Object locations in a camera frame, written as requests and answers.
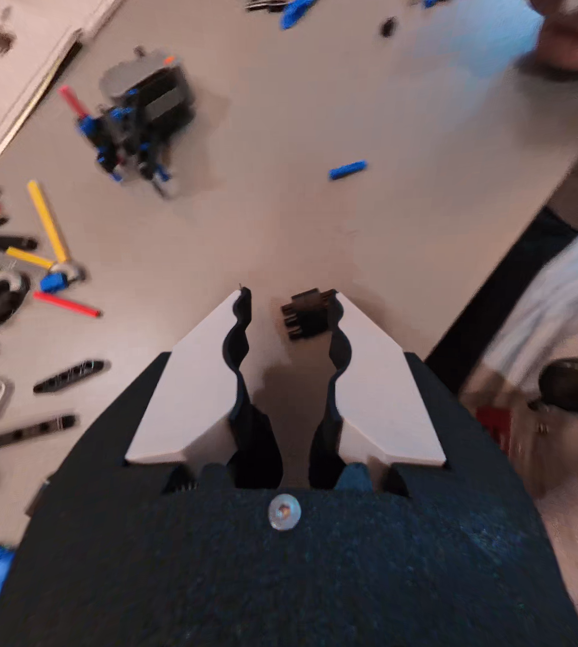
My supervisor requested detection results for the red object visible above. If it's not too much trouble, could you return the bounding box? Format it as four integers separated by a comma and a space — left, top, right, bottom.
475, 406, 515, 452

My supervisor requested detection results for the lego chassis with grey motor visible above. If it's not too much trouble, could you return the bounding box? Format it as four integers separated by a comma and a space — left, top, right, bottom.
59, 45, 196, 200

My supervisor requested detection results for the red lego axle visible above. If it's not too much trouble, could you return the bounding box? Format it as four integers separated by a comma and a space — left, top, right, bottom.
33, 291, 104, 319

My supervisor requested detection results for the large blue lego panel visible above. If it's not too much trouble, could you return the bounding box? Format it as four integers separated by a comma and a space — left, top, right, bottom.
279, 0, 318, 29

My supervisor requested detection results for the black lego connector block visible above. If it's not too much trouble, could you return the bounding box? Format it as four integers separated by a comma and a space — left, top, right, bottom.
281, 288, 338, 340

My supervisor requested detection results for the short yellow lego axle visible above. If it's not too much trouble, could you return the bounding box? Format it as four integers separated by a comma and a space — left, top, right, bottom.
5, 246, 56, 270

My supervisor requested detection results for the blue lego pin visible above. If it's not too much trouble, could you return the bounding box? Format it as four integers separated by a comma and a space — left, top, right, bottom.
328, 160, 368, 181

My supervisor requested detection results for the long yellow lego axle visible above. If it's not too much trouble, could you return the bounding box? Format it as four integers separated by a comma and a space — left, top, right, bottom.
26, 180, 71, 264

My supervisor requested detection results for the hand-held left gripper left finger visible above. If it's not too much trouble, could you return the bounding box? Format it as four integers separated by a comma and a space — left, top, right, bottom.
125, 287, 285, 489

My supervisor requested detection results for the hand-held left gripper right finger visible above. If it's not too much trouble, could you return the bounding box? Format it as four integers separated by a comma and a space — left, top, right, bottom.
309, 289, 447, 489

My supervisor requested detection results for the short black lego beam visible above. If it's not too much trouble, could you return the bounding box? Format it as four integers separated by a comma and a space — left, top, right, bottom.
33, 359, 112, 395

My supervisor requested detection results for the person's grey sweatshirt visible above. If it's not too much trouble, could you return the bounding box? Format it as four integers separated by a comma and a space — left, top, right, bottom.
463, 232, 578, 402

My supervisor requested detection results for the long black lego beam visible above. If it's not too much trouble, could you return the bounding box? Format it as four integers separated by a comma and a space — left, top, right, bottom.
0, 413, 78, 457

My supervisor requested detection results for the person's right hand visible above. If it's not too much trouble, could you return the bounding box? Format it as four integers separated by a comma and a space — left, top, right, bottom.
529, 0, 578, 71

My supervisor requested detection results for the lego instruction booklet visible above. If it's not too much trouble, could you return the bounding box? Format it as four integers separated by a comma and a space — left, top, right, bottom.
0, 0, 120, 193

